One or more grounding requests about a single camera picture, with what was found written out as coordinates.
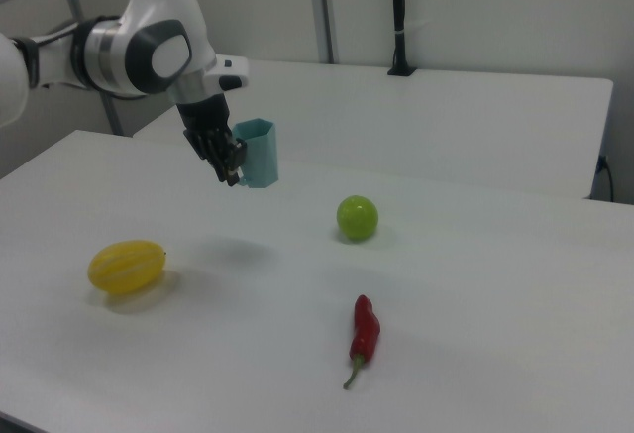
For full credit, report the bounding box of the red chili pepper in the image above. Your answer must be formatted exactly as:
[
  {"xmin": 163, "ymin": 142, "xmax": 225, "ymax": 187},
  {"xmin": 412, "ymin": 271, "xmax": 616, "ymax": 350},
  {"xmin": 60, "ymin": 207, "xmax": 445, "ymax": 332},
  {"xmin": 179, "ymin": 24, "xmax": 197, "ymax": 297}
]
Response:
[{"xmin": 342, "ymin": 294, "xmax": 382, "ymax": 390}]

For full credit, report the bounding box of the teal faceted mug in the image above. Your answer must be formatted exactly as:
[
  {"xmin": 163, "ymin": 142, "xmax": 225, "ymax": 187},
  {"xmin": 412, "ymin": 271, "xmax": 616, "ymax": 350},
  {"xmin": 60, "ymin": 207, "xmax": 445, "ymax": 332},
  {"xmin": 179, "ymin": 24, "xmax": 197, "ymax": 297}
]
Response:
[{"xmin": 231, "ymin": 118, "xmax": 280, "ymax": 190}]

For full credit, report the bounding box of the yellow striped melon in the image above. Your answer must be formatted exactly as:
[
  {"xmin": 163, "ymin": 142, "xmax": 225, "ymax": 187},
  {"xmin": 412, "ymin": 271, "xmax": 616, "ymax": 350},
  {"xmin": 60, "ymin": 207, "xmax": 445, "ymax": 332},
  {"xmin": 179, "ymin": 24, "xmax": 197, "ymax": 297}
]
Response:
[{"xmin": 87, "ymin": 239, "xmax": 166, "ymax": 296}]

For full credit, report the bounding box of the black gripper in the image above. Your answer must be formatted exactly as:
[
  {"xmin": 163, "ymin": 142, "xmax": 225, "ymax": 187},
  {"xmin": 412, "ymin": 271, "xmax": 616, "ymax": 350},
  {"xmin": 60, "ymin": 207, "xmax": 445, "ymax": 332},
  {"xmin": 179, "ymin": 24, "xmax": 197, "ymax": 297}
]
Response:
[{"xmin": 175, "ymin": 94, "xmax": 249, "ymax": 189}]

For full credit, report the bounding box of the black camera pole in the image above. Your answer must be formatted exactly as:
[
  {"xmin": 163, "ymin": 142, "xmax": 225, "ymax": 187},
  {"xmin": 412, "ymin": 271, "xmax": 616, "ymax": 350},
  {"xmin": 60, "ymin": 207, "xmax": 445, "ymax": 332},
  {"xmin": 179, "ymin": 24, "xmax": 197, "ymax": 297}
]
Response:
[{"xmin": 386, "ymin": 0, "xmax": 418, "ymax": 78}]

